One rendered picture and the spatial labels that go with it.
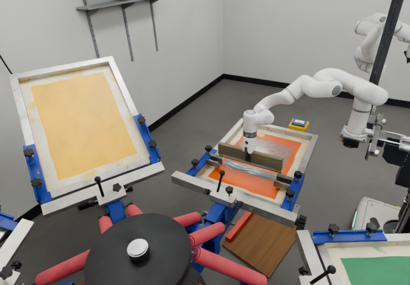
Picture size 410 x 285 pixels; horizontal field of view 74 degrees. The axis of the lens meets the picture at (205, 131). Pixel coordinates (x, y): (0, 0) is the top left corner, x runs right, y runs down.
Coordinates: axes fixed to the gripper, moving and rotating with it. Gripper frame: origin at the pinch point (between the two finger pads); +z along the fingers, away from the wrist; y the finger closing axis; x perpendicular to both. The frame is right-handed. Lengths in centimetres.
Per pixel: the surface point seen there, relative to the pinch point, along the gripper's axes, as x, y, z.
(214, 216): -0.7, -43.6, 5.0
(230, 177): 8.3, -6.8, 13.8
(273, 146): -4.1, 35.3, 14.2
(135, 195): 132, 21, 109
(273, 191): -17.1, -6.3, 14.0
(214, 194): 4.1, -34.3, 1.4
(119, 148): 62, -37, -11
